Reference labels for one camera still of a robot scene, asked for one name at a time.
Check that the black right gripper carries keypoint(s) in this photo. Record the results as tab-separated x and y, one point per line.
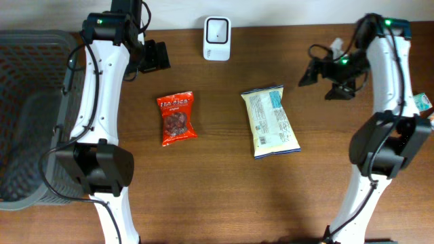
327	64

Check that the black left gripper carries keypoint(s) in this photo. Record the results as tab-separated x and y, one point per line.
158	56

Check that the red snack package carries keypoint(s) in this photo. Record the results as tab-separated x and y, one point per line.
176	115

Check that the beige snack bag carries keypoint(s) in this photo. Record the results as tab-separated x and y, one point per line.
271	130

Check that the green tissue pack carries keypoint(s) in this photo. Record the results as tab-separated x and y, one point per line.
422	102

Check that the orange tissue pack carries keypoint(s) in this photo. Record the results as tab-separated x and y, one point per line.
431	118

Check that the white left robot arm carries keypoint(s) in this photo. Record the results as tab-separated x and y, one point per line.
116	52

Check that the white barcode scanner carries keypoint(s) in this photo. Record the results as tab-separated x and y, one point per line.
217	38

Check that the grey plastic mesh basket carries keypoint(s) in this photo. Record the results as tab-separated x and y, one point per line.
40	100

